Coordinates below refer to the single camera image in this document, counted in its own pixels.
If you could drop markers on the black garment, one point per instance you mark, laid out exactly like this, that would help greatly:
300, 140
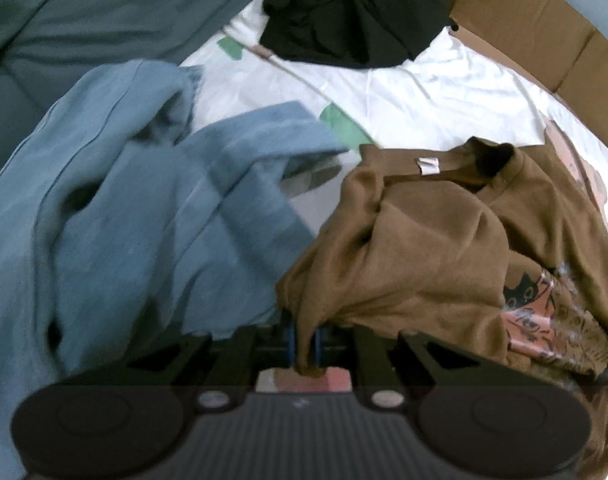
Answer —
354, 10

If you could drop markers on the teal green cloth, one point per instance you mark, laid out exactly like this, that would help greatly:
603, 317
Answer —
108, 5

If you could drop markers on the blue sweatshirt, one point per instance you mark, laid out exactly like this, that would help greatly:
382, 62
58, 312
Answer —
133, 200

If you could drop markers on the brown printed t-shirt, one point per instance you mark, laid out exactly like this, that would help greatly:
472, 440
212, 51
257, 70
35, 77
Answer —
434, 250

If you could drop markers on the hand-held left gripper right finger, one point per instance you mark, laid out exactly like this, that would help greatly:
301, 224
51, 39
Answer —
318, 347

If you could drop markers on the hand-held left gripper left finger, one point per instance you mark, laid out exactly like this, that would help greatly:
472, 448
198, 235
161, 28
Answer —
290, 347

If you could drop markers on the brown cardboard sheet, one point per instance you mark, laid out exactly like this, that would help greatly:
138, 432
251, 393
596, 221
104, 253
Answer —
524, 15

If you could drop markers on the white printed bedsheet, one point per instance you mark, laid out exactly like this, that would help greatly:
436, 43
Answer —
434, 90

